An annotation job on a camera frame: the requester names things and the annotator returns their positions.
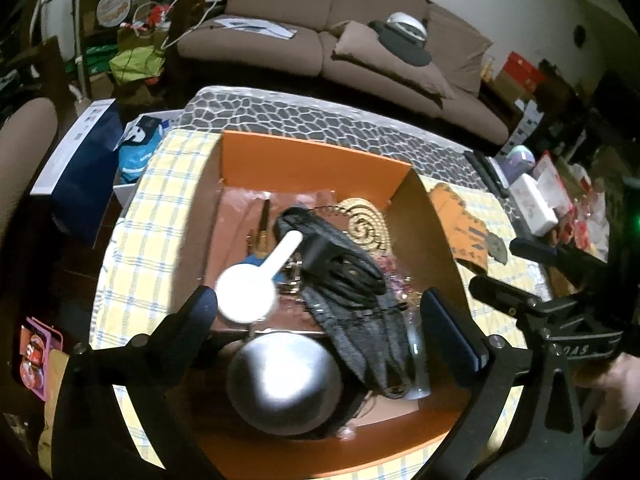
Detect round printed sign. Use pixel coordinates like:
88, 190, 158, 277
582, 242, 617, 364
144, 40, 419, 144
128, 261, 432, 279
96, 0, 137, 26

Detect orange cardboard box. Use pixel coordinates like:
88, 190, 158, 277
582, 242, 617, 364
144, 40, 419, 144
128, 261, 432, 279
170, 130, 488, 478

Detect brown sofa pillow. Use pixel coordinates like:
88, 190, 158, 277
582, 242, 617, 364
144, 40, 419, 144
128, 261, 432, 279
332, 20, 456, 101

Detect woven spiral coaster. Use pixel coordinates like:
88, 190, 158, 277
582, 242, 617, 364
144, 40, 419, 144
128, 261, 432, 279
334, 197, 390, 256

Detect steel bowl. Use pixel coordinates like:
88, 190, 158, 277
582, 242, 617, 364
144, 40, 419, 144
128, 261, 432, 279
225, 330, 345, 438

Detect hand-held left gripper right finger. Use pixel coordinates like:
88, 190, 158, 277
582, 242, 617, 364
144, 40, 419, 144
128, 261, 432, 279
421, 287, 586, 480

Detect pink toy packaging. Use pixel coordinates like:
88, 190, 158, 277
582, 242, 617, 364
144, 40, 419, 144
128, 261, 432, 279
19, 316, 65, 402

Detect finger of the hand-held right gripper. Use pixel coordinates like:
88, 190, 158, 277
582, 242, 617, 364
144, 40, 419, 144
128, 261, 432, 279
510, 237, 608, 281
469, 276, 551, 331

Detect white pole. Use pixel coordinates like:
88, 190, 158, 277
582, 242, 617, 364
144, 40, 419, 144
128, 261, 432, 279
72, 0, 91, 103

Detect black remote control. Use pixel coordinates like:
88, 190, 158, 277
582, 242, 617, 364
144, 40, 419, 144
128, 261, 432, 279
464, 150, 511, 198

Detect purple round container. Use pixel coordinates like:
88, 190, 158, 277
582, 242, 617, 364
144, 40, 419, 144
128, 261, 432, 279
502, 145, 536, 186

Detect clear glass bottle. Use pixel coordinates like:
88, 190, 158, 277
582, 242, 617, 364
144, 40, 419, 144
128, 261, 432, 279
402, 307, 433, 401

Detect white plastic scoop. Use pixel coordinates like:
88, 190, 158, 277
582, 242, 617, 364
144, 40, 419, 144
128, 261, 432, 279
214, 230, 304, 323

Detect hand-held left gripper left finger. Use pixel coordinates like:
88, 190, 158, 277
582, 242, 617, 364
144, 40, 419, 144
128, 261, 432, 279
47, 285, 223, 480

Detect shiny foil wrapper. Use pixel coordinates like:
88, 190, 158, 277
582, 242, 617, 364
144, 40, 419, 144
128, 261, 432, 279
377, 255, 426, 311

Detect blue printed packet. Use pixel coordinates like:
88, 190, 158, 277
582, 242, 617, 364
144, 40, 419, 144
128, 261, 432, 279
116, 115, 166, 186

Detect white dome helmet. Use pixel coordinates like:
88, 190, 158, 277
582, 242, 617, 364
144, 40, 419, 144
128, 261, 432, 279
387, 11, 428, 41

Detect red white packet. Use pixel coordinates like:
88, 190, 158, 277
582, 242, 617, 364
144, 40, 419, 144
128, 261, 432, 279
534, 152, 571, 206

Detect dark round disc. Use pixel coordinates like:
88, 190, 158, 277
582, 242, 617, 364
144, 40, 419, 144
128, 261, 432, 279
487, 235, 510, 265

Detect red cardboard box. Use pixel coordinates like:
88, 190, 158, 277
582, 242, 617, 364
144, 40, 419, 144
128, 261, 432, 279
502, 51, 546, 88

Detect green plastic bag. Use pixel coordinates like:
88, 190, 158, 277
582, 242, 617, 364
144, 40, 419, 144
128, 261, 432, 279
109, 45, 166, 86

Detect black cloth bag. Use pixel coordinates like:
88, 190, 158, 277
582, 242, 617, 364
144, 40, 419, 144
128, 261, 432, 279
369, 20, 432, 67

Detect brass pen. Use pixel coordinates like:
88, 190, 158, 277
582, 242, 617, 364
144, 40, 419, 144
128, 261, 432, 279
245, 199, 273, 256

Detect yellow checked tablecloth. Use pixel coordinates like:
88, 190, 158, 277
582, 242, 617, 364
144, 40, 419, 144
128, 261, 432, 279
90, 127, 556, 480

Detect white papers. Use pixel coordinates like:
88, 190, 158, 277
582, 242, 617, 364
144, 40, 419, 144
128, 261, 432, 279
212, 16, 297, 40

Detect brown chair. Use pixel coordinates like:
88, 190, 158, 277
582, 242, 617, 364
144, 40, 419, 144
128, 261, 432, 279
0, 97, 58, 221

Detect blue white carton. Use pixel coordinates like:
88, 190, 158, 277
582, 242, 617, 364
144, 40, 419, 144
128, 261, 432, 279
30, 99, 123, 246

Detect white rectangular box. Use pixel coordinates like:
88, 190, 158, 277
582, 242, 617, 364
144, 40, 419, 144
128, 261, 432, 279
510, 175, 558, 237

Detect grey pebble-pattern desktop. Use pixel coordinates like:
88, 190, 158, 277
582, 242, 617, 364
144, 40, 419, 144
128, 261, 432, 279
177, 85, 516, 221

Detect person's right forearm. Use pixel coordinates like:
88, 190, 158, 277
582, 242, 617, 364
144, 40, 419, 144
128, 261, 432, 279
572, 350, 640, 456

